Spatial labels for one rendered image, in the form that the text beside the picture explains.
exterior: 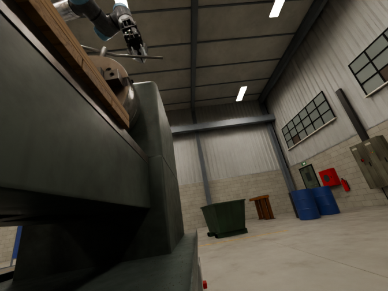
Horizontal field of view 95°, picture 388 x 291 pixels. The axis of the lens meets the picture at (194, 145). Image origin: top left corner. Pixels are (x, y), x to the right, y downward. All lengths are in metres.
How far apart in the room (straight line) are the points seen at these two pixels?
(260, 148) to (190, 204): 5.64
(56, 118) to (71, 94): 0.05
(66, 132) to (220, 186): 10.60
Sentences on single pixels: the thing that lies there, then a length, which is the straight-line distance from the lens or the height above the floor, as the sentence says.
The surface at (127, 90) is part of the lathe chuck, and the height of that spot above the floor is 1.05.
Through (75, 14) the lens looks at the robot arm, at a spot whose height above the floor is 1.54.
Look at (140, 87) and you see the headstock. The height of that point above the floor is 1.19.
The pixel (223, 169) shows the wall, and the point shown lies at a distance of 11.10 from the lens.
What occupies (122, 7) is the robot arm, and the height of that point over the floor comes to 1.58.
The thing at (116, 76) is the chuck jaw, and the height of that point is 1.08.
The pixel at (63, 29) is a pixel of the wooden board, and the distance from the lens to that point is 0.33.
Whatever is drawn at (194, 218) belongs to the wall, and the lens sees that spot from 10.53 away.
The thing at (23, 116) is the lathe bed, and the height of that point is 0.75.
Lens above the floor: 0.64
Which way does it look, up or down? 21 degrees up
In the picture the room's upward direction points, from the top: 9 degrees counter-clockwise
